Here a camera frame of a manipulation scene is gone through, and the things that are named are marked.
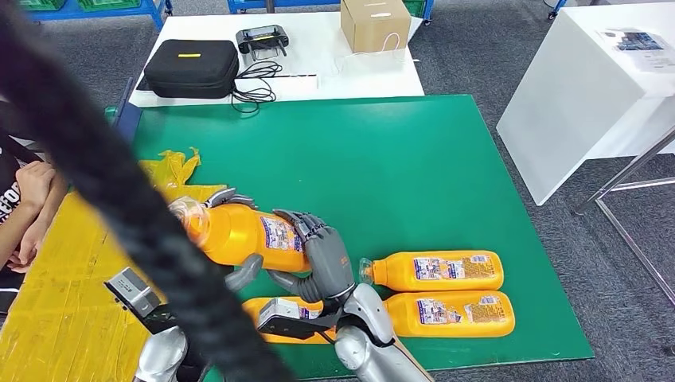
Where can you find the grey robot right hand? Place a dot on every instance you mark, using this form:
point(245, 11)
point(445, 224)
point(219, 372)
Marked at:
point(327, 263)

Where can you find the person's hand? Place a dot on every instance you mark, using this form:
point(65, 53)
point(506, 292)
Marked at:
point(34, 179)

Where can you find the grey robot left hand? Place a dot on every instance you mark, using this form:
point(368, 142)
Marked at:
point(245, 269)

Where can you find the orange detergent bottle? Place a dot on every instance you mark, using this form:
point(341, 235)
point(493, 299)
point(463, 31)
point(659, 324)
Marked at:
point(395, 271)
point(249, 316)
point(401, 316)
point(237, 237)

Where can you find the person's forearm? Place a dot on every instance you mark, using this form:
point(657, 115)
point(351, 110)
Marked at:
point(26, 226)

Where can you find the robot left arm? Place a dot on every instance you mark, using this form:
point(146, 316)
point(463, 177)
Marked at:
point(158, 353)

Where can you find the person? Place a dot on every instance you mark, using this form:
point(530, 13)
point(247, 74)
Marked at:
point(8, 200)

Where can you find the flat yellow plastic bag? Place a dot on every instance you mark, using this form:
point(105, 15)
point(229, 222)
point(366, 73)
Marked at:
point(184, 194)

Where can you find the dark blue chair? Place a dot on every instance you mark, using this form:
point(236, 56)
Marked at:
point(126, 113)

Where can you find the green table mat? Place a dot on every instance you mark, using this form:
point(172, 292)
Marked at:
point(369, 158)

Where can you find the crumpled yellow plastic bag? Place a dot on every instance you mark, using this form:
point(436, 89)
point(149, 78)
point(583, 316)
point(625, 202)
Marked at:
point(174, 168)

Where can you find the green plastic crate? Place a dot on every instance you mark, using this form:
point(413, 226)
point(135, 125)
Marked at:
point(108, 4)
point(42, 4)
point(416, 6)

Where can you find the blue metal rack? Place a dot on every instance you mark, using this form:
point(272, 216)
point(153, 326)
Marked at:
point(105, 15)
point(306, 4)

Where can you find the black zip carry case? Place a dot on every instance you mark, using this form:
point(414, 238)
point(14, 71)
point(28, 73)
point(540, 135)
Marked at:
point(190, 74)

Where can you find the white long table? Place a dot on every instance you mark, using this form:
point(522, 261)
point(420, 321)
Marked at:
point(369, 79)

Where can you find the black remote controller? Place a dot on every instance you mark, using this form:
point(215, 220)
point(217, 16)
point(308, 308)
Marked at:
point(262, 39)

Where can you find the cardboard box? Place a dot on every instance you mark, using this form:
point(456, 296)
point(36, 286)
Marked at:
point(374, 26)

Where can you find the white block table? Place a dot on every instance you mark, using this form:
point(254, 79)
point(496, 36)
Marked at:
point(569, 105)

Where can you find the blue cart leg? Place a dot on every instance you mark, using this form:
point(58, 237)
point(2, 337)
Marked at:
point(558, 5)

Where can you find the printed paper sheet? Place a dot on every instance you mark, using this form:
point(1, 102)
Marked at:
point(638, 45)

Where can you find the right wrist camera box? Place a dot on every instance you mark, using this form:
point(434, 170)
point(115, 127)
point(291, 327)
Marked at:
point(285, 321)

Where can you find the silver metal post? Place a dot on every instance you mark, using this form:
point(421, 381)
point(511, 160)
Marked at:
point(270, 5)

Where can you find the chrome metal frame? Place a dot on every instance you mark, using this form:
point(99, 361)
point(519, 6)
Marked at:
point(633, 167)

